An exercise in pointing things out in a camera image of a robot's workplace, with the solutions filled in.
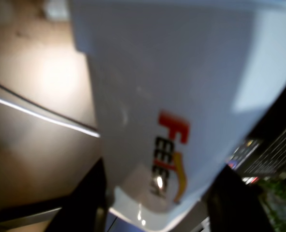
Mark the white Feetech servo box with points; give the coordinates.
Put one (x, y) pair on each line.
(169, 72)

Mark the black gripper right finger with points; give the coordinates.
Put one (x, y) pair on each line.
(239, 207)

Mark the glossy dark screen panel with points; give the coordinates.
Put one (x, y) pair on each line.
(273, 154)

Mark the green potted plant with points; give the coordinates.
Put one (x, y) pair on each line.
(278, 205)

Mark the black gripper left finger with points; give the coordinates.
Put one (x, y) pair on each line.
(87, 205)

